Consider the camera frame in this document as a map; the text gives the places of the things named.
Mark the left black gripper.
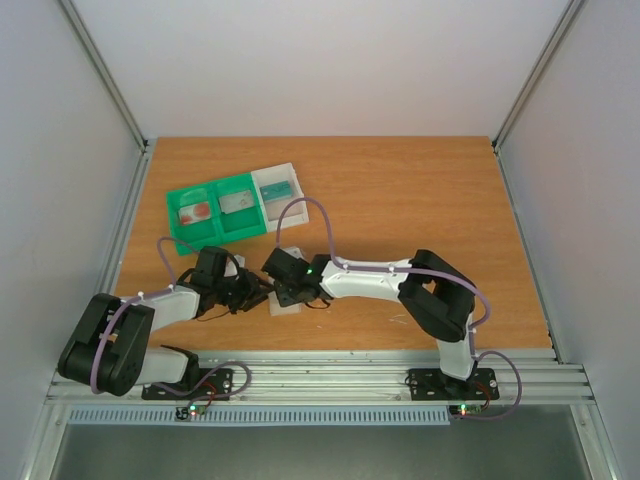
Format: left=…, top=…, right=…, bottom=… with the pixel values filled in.
left=214, top=269, right=272, bottom=314

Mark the white card holder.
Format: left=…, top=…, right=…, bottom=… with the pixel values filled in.
left=268, top=292, right=302, bottom=316

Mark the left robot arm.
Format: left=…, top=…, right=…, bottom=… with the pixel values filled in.
left=57, top=247, right=273, bottom=398

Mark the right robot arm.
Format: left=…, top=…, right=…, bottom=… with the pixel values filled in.
left=262, top=248, right=477, bottom=397

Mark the grey card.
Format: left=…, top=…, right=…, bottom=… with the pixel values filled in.
left=218, top=190, right=255, bottom=215

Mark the red-patterned card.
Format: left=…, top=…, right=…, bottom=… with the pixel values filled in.
left=178, top=201, right=211, bottom=226

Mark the teal card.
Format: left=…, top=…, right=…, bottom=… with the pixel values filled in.
left=260, top=181, right=293, bottom=203

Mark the green two-compartment tray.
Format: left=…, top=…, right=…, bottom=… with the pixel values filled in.
left=165, top=173, right=267, bottom=249

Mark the white translucent tray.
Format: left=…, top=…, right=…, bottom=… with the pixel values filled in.
left=250, top=163, right=304, bottom=232

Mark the left circuit board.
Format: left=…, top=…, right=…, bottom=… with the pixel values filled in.
left=174, top=405, right=208, bottom=421

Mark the circuit board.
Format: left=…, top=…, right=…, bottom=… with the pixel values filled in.
left=174, top=405, right=208, bottom=421
left=449, top=403, right=486, bottom=417

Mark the right circuit board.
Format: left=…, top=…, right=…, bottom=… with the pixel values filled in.
left=449, top=403, right=486, bottom=417

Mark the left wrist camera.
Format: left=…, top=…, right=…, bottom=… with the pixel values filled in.
left=224, top=254, right=245, bottom=277

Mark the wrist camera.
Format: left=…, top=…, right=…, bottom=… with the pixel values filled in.
left=224, top=254, right=245, bottom=277
left=283, top=247, right=305, bottom=260

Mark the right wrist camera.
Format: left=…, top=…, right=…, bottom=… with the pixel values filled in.
left=283, top=247, right=305, bottom=260

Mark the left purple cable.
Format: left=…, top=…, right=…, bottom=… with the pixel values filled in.
left=92, top=236, right=251, bottom=401

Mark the purple cable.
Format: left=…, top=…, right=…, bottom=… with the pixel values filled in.
left=273, top=197, right=524, bottom=420
left=92, top=236, right=251, bottom=401

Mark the aluminium front rail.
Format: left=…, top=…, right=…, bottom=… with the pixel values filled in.
left=47, top=349, right=596, bottom=405

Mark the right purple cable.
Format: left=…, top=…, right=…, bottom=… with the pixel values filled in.
left=273, top=197, right=524, bottom=420

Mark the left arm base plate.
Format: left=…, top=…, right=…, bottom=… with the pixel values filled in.
left=141, top=367, right=234, bottom=401

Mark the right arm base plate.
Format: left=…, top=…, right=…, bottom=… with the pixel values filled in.
left=404, top=368, right=500, bottom=401

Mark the slotted cable duct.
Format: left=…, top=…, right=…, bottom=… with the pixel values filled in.
left=67, top=406, right=450, bottom=427

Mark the right aluminium frame post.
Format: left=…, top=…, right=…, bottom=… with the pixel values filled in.
left=491, top=0, right=587, bottom=155

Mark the aluminium frame post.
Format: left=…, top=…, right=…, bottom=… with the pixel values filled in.
left=55, top=0, right=148, bottom=153
left=491, top=0, right=587, bottom=155

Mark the left aluminium frame post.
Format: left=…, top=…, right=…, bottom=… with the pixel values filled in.
left=55, top=0, right=148, bottom=153

